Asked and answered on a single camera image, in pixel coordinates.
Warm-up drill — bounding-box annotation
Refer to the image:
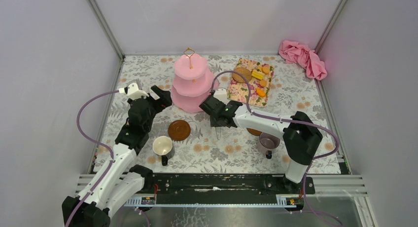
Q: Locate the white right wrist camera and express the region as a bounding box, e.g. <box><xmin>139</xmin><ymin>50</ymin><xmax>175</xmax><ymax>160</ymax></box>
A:
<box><xmin>213</xmin><ymin>88</ymin><xmax>230</xmax><ymax>104</ymax></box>

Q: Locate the brown saucer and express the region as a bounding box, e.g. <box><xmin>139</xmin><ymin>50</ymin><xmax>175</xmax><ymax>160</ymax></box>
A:
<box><xmin>168</xmin><ymin>120</ymin><xmax>191</xmax><ymax>141</ymax></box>
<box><xmin>247</xmin><ymin>128</ymin><xmax>262</xmax><ymax>136</ymax></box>

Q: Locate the crumpled pink cloth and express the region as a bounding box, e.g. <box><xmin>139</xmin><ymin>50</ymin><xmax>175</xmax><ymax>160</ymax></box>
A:
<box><xmin>278</xmin><ymin>40</ymin><xmax>328</xmax><ymax>80</ymax></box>

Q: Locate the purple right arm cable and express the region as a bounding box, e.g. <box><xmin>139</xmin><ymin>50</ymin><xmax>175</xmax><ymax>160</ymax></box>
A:
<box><xmin>210</xmin><ymin>71</ymin><xmax>344</xmax><ymax>227</ymax></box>

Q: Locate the brown saucer left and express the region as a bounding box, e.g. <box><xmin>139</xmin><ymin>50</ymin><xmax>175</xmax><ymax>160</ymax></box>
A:
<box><xmin>168</xmin><ymin>120</ymin><xmax>191</xmax><ymax>141</ymax></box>

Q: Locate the orange star cookie toy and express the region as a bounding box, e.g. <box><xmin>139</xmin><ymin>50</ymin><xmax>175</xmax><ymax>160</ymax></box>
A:
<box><xmin>256</xmin><ymin>88</ymin><xmax>266</xmax><ymax>98</ymax></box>

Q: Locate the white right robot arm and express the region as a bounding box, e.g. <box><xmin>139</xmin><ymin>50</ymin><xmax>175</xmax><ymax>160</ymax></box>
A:
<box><xmin>199</xmin><ymin>95</ymin><xmax>323</xmax><ymax>193</ymax></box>

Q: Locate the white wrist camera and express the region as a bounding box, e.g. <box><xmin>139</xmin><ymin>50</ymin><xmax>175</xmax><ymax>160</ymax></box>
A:
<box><xmin>118</xmin><ymin>82</ymin><xmax>149</xmax><ymax>100</ymax></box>
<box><xmin>213</xmin><ymin>88</ymin><xmax>230</xmax><ymax>104</ymax></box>

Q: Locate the cream mug black handle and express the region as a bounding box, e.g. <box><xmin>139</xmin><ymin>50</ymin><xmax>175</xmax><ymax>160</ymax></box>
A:
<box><xmin>152</xmin><ymin>136</ymin><xmax>175</xmax><ymax>166</ymax></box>

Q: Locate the small orange cookie toy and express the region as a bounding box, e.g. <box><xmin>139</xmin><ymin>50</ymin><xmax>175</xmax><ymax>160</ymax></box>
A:
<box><xmin>259</xmin><ymin>79</ymin><xmax>267</xmax><ymax>87</ymax></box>

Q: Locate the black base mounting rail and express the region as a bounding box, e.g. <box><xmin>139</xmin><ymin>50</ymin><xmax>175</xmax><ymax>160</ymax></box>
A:
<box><xmin>136</xmin><ymin>173</ymin><xmax>315</xmax><ymax>207</ymax></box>

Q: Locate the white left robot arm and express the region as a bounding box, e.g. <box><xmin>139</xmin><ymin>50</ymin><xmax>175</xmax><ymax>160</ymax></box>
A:
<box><xmin>62</xmin><ymin>83</ymin><xmax>173</xmax><ymax>227</ymax></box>

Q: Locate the round woven brown coaster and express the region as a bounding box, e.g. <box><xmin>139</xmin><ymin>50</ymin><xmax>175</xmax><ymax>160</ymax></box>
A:
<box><xmin>232</xmin><ymin>67</ymin><xmax>252</xmax><ymax>83</ymax></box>

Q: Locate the floral rectangular serving tray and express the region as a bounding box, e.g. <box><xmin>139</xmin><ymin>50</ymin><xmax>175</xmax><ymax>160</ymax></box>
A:
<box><xmin>227</xmin><ymin>58</ymin><xmax>274</xmax><ymax>108</ymax></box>

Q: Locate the brown saucer right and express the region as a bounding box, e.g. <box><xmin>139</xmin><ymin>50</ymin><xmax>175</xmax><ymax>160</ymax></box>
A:
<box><xmin>247</xmin><ymin>128</ymin><xmax>262</xmax><ymax>136</ymax></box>

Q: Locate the yellow cake piece toy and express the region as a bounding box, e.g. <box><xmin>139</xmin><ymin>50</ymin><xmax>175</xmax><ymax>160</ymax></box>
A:
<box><xmin>251</xmin><ymin>70</ymin><xmax>265</xmax><ymax>80</ymax></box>

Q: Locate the pink three-tier cake stand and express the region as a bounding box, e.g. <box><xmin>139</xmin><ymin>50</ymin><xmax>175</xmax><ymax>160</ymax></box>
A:
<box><xmin>171</xmin><ymin>48</ymin><xmax>214</xmax><ymax>113</ymax></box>

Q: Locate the round orange cookie toy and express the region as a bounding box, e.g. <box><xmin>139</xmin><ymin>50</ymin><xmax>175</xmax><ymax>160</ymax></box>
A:
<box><xmin>261</xmin><ymin>66</ymin><xmax>270</xmax><ymax>75</ymax></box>

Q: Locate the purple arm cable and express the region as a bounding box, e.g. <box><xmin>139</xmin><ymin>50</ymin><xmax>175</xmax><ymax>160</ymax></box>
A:
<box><xmin>65</xmin><ymin>89</ymin><xmax>126</xmax><ymax>227</ymax></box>
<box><xmin>210</xmin><ymin>71</ymin><xmax>344</xmax><ymax>227</ymax></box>

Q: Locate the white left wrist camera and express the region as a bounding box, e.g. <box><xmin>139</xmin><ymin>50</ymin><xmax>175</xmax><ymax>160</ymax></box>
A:
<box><xmin>118</xmin><ymin>82</ymin><xmax>149</xmax><ymax>100</ymax></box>

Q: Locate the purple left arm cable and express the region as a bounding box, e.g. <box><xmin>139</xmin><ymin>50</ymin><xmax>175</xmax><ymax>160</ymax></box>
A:
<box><xmin>65</xmin><ymin>89</ymin><xmax>126</xmax><ymax>227</ymax></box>

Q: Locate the mauve mug black handle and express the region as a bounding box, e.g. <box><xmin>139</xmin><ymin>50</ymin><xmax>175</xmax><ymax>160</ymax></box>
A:
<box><xmin>256</xmin><ymin>133</ymin><xmax>280</xmax><ymax>159</ymax></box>

